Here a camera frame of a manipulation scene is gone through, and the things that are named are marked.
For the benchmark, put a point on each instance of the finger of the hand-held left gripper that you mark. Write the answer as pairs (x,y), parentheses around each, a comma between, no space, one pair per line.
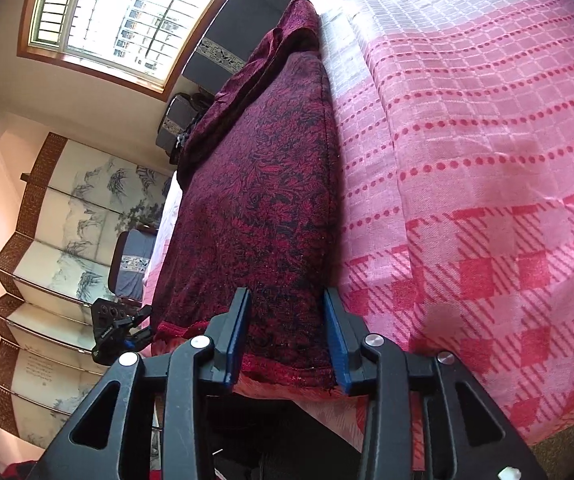
(141,316)
(139,340)

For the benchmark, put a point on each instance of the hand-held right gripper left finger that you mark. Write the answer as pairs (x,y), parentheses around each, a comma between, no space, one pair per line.
(241,332)

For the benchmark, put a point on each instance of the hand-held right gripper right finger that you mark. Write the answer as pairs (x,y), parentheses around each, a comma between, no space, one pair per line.
(336,347)

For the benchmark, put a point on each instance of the dark red patterned garment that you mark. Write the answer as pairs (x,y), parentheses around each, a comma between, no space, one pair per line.
(262,200)

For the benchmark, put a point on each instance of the grey cushioned chair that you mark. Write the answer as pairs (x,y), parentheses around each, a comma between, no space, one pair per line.
(132,265)
(172,120)

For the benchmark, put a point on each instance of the ink painting folding screen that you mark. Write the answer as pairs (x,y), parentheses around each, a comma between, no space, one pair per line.
(52,240)

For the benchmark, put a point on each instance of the black bag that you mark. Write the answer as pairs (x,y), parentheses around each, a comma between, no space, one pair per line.
(187,140)

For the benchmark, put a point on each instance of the pink checked blanket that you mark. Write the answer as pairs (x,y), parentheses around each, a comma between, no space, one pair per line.
(467,160)

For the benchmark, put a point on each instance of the grey sofa with patterned band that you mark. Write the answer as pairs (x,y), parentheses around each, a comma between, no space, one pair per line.
(227,55)

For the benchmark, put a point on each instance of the barred window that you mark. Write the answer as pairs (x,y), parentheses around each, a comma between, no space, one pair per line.
(132,15)

